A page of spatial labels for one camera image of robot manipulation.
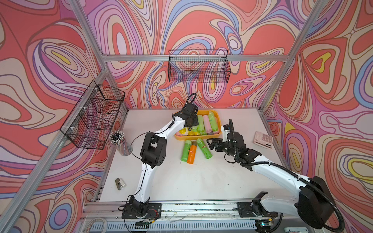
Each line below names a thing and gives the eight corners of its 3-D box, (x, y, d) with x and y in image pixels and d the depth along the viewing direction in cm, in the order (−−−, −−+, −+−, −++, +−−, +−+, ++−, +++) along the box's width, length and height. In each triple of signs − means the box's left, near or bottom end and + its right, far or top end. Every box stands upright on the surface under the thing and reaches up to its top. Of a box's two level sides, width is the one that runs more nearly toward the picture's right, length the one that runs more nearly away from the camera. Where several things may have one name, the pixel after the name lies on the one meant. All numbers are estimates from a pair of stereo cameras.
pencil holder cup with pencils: (117, 156, 94) (106, 142, 81) (121, 144, 99) (112, 129, 87) (131, 156, 94) (122, 142, 81) (134, 144, 99) (126, 129, 87)
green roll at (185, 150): (179, 160, 93) (179, 158, 91) (185, 141, 102) (185, 139, 100) (186, 162, 92) (186, 160, 90) (191, 143, 102) (191, 140, 99)
